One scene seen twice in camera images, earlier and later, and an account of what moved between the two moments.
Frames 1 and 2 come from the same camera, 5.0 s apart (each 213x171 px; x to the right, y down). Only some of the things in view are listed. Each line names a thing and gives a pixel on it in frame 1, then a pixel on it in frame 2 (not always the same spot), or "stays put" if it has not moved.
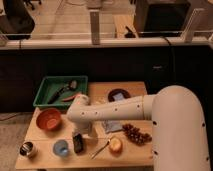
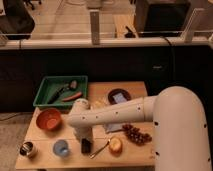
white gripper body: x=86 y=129 stays put
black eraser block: x=78 y=143 -> x=85 y=146
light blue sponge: x=118 y=96 stays put
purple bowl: x=113 y=92 stays put
